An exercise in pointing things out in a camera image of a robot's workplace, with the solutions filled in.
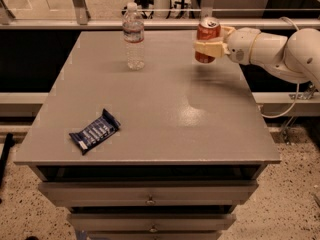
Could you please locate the grey cabinet top drawer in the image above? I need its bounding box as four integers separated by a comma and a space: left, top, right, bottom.
39, 180, 258, 207

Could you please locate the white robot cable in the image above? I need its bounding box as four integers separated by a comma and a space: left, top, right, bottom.
260, 16, 301, 120

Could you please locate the grey cabinet drawer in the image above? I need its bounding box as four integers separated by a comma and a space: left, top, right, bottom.
68, 214, 236, 233
39, 180, 258, 207

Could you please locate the blue rxbar blueberry wrapper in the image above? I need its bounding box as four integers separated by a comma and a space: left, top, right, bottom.
69, 109, 121, 155

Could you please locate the red coke can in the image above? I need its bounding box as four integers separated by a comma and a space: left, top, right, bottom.
195, 17, 221, 64

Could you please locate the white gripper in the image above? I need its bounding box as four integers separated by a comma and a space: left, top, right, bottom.
193, 25, 261, 65

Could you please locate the clear plastic water bottle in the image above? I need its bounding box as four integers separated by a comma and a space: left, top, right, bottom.
122, 2, 144, 70

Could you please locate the metal railing frame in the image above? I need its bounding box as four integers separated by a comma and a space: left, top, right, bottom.
0, 0, 320, 30

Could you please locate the black pole at left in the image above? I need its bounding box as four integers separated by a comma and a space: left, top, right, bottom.
0, 133, 15, 188

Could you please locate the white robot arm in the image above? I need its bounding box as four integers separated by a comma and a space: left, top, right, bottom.
193, 26, 320, 90

